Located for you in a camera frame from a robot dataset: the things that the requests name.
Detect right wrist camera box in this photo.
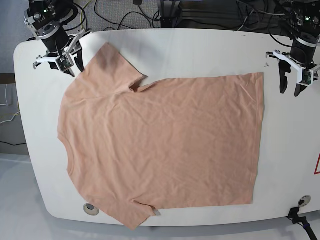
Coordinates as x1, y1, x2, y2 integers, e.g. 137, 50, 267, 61
55, 56, 74, 72

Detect left table cable grommet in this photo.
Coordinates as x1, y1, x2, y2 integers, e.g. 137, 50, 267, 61
83, 203, 100, 216

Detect table cable grommet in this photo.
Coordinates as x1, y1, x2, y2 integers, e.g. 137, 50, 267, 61
83, 203, 100, 216
298, 195, 311, 208

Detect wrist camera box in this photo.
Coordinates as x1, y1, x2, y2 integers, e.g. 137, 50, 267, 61
296, 68, 314, 87
55, 56, 74, 72

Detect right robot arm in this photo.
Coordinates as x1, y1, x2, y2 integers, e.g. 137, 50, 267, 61
24, 0, 92, 77

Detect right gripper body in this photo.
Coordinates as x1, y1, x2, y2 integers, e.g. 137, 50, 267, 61
33, 24, 92, 69

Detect black aluminium frame post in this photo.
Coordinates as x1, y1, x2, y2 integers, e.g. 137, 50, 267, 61
157, 0, 182, 29

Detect yellow cable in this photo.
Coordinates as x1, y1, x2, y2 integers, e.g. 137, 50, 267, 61
79, 0, 92, 32

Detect black clamp with cable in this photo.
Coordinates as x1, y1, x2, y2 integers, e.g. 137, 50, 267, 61
287, 207, 318, 240

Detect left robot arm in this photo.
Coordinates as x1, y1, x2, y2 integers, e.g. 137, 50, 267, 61
266, 0, 320, 97

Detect right table cable grommet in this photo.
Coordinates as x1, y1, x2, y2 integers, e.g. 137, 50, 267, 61
298, 195, 311, 208

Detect peach pink T-shirt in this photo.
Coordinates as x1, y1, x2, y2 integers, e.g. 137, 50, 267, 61
57, 43, 264, 229

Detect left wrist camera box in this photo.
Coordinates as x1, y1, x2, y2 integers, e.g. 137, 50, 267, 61
296, 68, 314, 87

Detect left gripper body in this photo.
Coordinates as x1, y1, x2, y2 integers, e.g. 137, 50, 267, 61
266, 38, 320, 82

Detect white cable on floor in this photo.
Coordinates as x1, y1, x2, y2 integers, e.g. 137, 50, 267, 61
0, 83, 21, 125

